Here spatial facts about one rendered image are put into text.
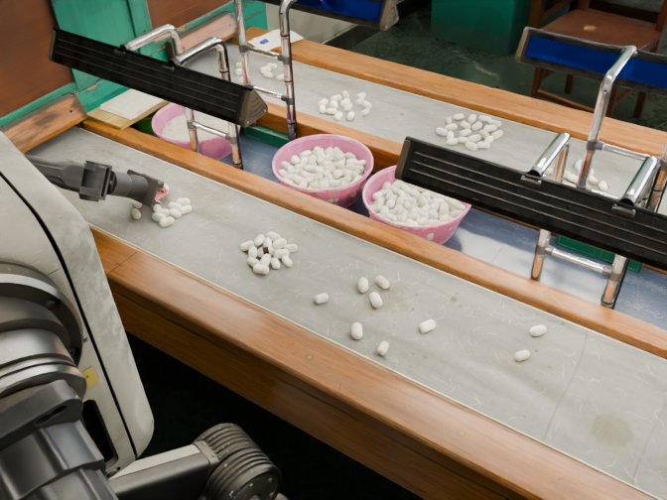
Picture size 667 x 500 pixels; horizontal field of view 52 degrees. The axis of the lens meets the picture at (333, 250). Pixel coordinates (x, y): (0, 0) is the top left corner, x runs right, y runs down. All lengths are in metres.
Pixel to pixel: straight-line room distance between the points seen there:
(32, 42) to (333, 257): 1.01
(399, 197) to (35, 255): 1.27
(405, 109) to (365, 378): 1.04
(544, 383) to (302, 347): 0.46
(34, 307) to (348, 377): 0.83
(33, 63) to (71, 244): 1.52
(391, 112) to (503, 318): 0.87
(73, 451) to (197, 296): 1.00
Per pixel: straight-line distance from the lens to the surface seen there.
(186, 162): 1.88
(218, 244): 1.62
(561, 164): 1.34
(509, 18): 4.14
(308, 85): 2.25
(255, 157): 2.03
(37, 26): 2.06
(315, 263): 1.54
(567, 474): 1.21
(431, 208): 1.70
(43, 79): 2.10
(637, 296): 1.67
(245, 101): 1.44
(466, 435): 1.22
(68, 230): 0.57
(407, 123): 2.04
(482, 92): 2.17
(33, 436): 0.49
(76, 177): 1.56
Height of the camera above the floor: 1.76
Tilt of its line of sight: 41 degrees down
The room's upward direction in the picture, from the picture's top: 2 degrees counter-clockwise
